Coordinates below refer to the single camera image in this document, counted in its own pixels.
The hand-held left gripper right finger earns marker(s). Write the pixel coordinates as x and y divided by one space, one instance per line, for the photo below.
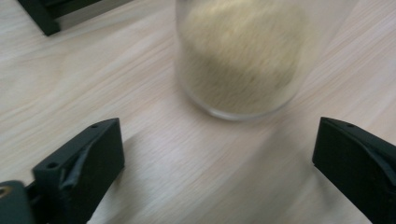
351 161

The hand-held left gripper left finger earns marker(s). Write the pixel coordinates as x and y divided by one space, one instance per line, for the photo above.
90 168

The glass jar of yellow grains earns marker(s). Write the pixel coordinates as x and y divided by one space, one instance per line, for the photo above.
239 59

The black two-tier metal rack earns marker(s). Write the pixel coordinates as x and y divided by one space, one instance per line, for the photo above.
43 15

